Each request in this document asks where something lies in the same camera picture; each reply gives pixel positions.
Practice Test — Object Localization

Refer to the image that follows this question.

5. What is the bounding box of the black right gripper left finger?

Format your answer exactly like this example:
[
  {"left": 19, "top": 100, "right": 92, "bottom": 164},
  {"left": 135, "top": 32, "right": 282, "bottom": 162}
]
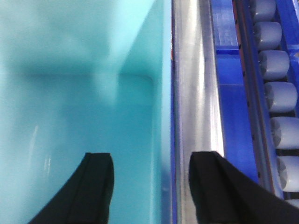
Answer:
[{"left": 30, "top": 153, "right": 114, "bottom": 224}]

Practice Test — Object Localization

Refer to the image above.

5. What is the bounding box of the light teal plastic bin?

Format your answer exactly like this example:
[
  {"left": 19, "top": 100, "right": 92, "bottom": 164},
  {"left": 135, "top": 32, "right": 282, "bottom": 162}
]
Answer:
[{"left": 0, "top": 0, "right": 172, "bottom": 224}]

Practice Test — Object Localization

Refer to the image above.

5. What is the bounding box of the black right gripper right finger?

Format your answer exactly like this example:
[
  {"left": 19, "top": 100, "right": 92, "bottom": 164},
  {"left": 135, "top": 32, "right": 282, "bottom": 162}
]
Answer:
[{"left": 189, "top": 151, "right": 299, "bottom": 224}]

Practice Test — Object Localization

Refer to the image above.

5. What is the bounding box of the small blue bin below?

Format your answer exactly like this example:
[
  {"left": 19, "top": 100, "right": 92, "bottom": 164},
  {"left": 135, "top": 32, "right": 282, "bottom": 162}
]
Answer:
[{"left": 212, "top": 0, "right": 259, "bottom": 183}]

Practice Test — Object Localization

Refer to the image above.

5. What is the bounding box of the white roller conveyor track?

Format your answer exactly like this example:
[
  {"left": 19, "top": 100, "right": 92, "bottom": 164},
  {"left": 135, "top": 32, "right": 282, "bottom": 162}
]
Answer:
[{"left": 249, "top": 0, "right": 299, "bottom": 208}]

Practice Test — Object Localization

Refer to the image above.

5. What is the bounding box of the steel conveyor side rail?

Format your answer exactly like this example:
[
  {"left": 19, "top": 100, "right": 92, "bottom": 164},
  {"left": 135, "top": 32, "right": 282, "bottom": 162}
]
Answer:
[{"left": 172, "top": 0, "right": 224, "bottom": 224}]

